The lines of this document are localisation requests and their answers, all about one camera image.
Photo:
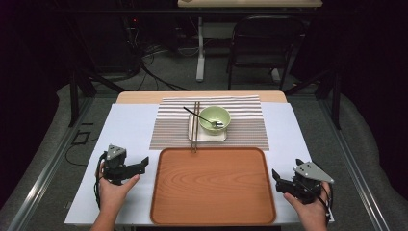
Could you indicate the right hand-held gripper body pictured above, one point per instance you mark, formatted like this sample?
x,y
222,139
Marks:
x,y
304,189

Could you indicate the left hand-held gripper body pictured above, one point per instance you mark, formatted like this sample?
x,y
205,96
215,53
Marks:
x,y
112,168

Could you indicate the brown wooden chopstick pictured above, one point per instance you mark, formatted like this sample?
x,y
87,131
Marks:
x,y
196,109
193,128

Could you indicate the wood-grain brown tray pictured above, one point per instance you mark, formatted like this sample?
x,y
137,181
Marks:
x,y
211,186

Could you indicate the white square plate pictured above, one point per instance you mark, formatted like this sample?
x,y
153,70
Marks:
x,y
205,137

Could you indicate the green bowl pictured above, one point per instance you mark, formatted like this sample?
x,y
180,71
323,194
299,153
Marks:
x,y
221,114

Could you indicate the person's right hand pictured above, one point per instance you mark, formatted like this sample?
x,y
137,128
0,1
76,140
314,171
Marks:
x,y
312,213

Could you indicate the person's left hand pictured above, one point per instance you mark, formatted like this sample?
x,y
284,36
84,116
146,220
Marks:
x,y
110,195

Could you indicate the striped woven placemat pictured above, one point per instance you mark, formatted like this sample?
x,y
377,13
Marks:
x,y
247,128

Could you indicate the black metal stand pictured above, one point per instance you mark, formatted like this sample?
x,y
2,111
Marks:
x,y
74,96
336,96

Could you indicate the white table leg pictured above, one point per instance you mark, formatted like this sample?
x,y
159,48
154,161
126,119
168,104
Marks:
x,y
200,57

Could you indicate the black computer tower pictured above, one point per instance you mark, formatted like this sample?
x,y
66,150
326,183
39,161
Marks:
x,y
112,41

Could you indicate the black folding chair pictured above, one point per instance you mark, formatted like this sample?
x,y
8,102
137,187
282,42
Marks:
x,y
266,38

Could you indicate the light wooden background table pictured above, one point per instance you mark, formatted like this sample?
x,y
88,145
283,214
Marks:
x,y
250,3

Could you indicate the aluminium floor rail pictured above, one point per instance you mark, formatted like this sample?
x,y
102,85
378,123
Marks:
x,y
48,166
356,173

